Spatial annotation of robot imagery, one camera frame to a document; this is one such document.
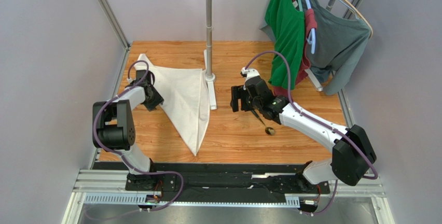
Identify grey-blue shirt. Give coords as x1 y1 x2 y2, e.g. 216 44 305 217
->
261 0 370 95

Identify maroon shirt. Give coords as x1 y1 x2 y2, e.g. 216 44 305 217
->
270 5 311 96

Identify aluminium frame post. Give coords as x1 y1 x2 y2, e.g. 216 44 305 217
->
98 0 131 51

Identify green shirt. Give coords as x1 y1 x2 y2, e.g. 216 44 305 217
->
264 0 305 90

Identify white cloth napkin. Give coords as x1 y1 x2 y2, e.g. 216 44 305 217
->
138 54 211 156

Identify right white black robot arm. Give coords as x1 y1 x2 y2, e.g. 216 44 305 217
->
230 76 377 186

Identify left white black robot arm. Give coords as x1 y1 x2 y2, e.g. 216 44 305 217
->
92 70 164 190

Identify light blue clothes hanger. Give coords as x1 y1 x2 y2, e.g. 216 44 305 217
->
297 0 317 56

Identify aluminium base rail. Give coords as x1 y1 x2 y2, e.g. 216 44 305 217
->
62 162 394 223

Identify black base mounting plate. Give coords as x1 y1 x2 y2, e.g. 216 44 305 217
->
92 162 338 205

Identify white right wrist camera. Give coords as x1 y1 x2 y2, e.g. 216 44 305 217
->
240 67 260 81

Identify green handled gold spoon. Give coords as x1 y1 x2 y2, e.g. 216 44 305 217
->
251 110 275 136

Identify white clothes rack stand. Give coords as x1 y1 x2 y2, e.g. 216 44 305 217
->
203 0 217 110

